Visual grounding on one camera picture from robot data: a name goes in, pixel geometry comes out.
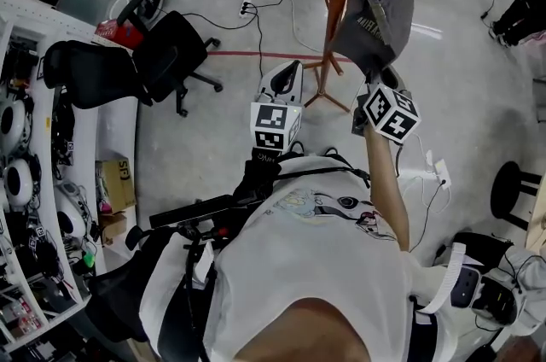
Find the printed cardboard box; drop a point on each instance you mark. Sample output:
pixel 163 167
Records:
pixel 119 185

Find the white power strip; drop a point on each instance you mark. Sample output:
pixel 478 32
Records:
pixel 245 7

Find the person's right forearm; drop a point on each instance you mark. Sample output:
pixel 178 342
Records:
pixel 386 189

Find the white shelf unit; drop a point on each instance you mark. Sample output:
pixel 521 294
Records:
pixel 87 125

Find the black sensor bar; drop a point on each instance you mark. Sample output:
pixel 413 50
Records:
pixel 192 211

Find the white round headset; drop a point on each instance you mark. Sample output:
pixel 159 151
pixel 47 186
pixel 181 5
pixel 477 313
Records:
pixel 13 127
pixel 19 181
pixel 70 215

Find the grey cap item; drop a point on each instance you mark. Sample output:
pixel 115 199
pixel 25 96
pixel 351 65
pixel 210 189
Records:
pixel 369 38

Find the black mesh chair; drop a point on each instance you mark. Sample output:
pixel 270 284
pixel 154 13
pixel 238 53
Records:
pixel 115 305

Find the small open cardboard box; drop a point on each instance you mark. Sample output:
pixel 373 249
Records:
pixel 113 228

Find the black office chair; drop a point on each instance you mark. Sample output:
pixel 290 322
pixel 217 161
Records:
pixel 166 48

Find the person's white printed t-shirt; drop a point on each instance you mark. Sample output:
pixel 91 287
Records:
pixel 307 258

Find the red box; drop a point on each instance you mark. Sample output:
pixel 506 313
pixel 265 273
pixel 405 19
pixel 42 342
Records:
pixel 117 33

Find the white socket adapter block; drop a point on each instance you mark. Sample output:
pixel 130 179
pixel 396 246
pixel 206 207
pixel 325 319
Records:
pixel 439 170

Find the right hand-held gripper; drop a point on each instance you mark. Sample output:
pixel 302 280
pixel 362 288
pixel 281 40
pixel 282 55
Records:
pixel 390 112

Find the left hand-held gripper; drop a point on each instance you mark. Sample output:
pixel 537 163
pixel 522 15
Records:
pixel 277 100

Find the black round stool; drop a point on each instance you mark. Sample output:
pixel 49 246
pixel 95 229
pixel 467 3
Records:
pixel 509 189

